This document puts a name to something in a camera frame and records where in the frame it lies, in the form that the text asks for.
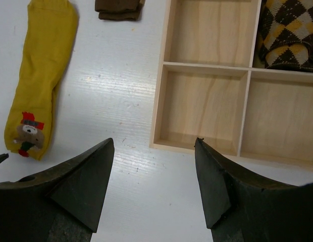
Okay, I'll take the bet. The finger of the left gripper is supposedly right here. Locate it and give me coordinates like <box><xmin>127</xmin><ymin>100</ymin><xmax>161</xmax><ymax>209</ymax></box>
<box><xmin>0</xmin><ymin>153</ymin><xmax>9</xmax><ymax>164</ymax></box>

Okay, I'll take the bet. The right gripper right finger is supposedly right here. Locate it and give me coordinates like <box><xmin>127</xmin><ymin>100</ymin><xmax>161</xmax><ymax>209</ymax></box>
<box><xmin>195</xmin><ymin>138</ymin><xmax>313</xmax><ymax>241</ymax></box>

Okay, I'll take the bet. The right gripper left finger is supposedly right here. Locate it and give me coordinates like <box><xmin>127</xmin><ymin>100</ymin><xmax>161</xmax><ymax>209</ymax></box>
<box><xmin>0</xmin><ymin>138</ymin><xmax>114</xmax><ymax>241</ymax></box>

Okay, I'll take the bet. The yellow bear sock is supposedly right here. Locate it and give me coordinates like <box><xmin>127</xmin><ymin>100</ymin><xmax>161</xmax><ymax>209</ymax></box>
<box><xmin>4</xmin><ymin>1</ymin><xmax>79</xmax><ymax>160</ymax></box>

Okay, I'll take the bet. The dark brown argyle sock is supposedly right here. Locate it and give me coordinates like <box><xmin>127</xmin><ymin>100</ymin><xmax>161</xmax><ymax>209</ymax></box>
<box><xmin>256</xmin><ymin>0</ymin><xmax>313</xmax><ymax>73</ymax></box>

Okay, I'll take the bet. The wooden compartment tray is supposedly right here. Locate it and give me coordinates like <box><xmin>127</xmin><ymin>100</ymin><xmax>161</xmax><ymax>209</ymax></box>
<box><xmin>150</xmin><ymin>1</ymin><xmax>313</xmax><ymax>170</ymax></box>

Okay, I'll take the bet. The brown striped sock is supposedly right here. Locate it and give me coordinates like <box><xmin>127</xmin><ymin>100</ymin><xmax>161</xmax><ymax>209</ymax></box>
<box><xmin>95</xmin><ymin>0</ymin><xmax>145</xmax><ymax>21</ymax></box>

